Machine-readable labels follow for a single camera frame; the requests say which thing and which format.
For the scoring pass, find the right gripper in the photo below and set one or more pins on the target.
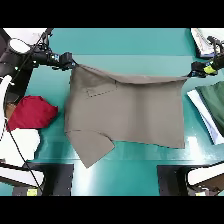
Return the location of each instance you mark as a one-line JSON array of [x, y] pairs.
[[199, 69]]

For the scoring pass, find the red garment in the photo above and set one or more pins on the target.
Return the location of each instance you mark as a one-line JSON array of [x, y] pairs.
[[31, 111]]

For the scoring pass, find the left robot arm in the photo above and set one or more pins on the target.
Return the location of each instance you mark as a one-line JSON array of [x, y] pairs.
[[16, 63]]

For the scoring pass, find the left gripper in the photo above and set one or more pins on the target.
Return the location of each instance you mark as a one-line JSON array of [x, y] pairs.
[[67, 61]]

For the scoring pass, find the dark green garment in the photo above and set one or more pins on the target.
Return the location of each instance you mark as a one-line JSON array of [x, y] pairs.
[[215, 100]]

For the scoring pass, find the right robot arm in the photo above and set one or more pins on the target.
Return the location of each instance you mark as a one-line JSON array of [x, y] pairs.
[[218, 61]]

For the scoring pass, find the grey-brown shirt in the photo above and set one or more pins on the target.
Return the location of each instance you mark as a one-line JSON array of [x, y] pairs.
[[133, 110]]

